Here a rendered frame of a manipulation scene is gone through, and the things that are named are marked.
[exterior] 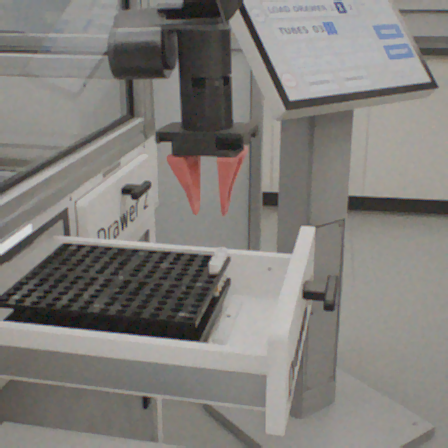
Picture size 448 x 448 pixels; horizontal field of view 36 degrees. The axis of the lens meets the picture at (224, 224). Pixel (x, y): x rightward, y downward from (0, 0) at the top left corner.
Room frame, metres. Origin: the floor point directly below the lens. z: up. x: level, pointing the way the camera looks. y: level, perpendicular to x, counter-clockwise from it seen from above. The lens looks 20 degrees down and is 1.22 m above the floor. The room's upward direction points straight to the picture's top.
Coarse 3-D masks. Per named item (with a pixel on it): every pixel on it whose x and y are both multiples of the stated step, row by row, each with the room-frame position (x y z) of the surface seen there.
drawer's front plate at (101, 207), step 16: (144, 160) 1.15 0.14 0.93; (112, 176) 1.04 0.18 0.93; (128, 176) 1.07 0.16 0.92; (144, 176) 1.15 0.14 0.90; (96, 192) 0.95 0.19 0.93; (112, 192) 1.00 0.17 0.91; (80, 208) 0.91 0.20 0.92; (96, 208) 0.93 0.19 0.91; (112, 208) 0.99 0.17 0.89; (128, 208) 1.06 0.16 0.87; (80, 224) 0.91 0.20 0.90; (96, 224) 0.93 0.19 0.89; (112, 224) 0.99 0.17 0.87; (128, 224) 1.06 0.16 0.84
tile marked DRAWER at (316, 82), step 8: (328, 72) 1.57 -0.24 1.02; (304, 80) 1.52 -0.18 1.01; (312, 80) 1.53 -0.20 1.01; (320, 80) 1.54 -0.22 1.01; (328, 80) 1.55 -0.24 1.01; (336, 80) 1.57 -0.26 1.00; (312, 88) 1.51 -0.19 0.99; (320, 88) 1.52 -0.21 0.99; (328, 88) 1.54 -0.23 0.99; (336, 88) 1.55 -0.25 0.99
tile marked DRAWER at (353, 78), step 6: (342, 72) 1.60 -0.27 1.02; (348, 72) 1.61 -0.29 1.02; (354, 72) 1.62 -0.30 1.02; (360, 72) 1.63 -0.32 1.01; (366, 72) 1.64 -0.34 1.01; (342, 78) 1.58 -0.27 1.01; (348, 78) 1.59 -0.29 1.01; (354, 78) 1.60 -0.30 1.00; (360, 78) 1.61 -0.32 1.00; (366, 78) 1.62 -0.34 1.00; (348, 84) 1.58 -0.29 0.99; (354, 84) 1.59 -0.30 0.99; (360, 84) 1.60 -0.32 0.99; (366, 84) 1.61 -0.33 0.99; (372, 84) 1.62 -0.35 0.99
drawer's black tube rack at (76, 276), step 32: (64, 256) 0.78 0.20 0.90; (96, 256) 0.78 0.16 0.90; (128, 256) 0.78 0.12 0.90; (160, 256) 0.78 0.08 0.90; (192, 256) 0.78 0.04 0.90; (32, 288) 0.69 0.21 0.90; (64, 288) 0.69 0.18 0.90; (96, 288) 0.68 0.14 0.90; (128, 288) 0.69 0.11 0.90; (160, 288) 0.68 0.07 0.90; (192, 288) 0.69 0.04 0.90; (224, 288) 0.75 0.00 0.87; (32, 320) 0.67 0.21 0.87; (64, 320) 0.66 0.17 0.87; (96, 320) 0.64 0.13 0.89; (128, 320) 0.62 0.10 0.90; (160, 320) 0.61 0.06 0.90
